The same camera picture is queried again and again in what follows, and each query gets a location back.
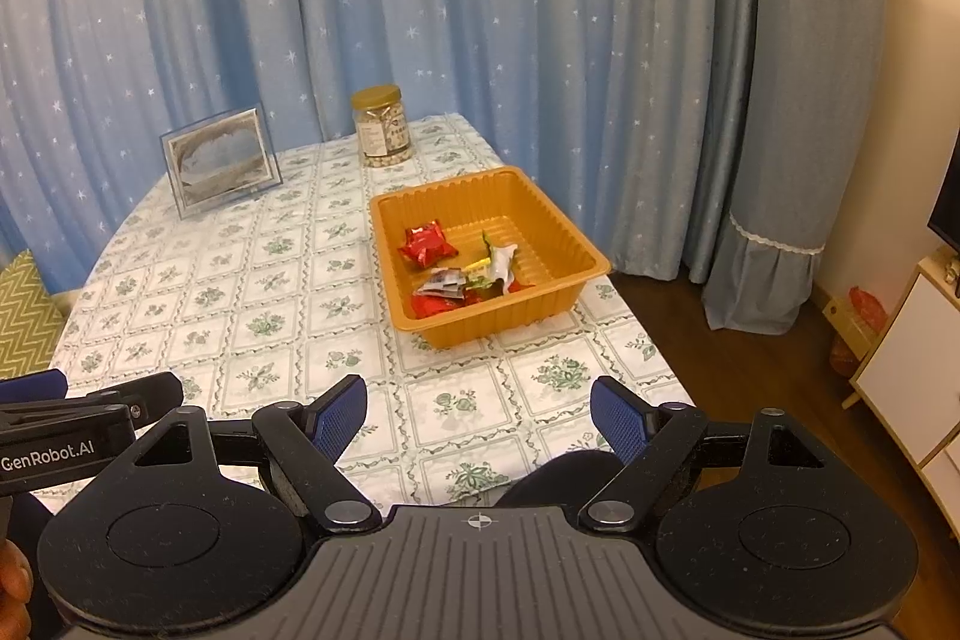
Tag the large red snack packet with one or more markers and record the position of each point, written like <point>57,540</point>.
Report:
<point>435,306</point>
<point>426,245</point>

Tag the black television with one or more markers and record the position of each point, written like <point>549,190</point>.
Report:
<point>949,205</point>

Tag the green white snack packet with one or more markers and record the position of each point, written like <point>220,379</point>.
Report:
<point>501,261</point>

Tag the green zigzag cushion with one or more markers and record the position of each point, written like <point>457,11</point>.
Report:
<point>26,321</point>

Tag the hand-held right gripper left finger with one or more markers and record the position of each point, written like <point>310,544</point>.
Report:
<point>339,419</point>

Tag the grey curtain with lace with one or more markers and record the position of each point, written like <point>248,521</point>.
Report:
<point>810,85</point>

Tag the clear jar of nuts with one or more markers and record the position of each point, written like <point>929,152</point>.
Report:
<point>381,126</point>

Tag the black silver snack packet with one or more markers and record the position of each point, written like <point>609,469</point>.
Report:
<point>441,282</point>

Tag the person's left hand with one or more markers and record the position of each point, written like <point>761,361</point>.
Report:
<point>13,591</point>

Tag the orange plastic basket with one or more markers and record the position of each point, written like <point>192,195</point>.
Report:
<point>525,212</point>

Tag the yellow candy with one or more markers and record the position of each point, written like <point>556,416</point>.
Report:
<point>478,268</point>

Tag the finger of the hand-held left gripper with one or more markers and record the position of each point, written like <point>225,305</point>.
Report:
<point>34,386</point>
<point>150,394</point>

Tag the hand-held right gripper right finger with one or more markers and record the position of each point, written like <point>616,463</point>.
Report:
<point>619,422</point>

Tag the white wooden cabinet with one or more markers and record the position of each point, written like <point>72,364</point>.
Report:
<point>915,370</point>

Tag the red plastic bag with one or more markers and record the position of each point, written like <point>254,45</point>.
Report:
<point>862,317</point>

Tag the clear acrylic picture frame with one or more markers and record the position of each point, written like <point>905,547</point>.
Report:
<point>217,160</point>

